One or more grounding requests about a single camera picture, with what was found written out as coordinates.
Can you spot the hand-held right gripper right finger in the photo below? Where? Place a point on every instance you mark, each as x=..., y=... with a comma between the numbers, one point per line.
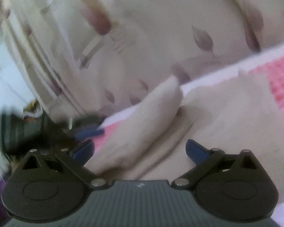
x=196, y=150

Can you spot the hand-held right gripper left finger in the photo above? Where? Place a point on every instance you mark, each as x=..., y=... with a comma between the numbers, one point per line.
x=84, y=150

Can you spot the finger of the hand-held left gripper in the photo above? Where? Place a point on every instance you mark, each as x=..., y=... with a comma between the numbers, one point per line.
x=88, y=132
x=85, y=119

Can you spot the beige knit sweater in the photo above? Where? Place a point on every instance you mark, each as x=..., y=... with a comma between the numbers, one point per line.
x=215, y=123

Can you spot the brown patterned object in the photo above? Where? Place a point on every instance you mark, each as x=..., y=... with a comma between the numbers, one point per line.
x=33, y=110

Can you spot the beige leaf print curtain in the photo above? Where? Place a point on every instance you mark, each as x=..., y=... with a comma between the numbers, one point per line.
x=156, y=52

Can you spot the pink and white blanket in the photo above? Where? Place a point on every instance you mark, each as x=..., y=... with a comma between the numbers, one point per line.
x=282, y=82

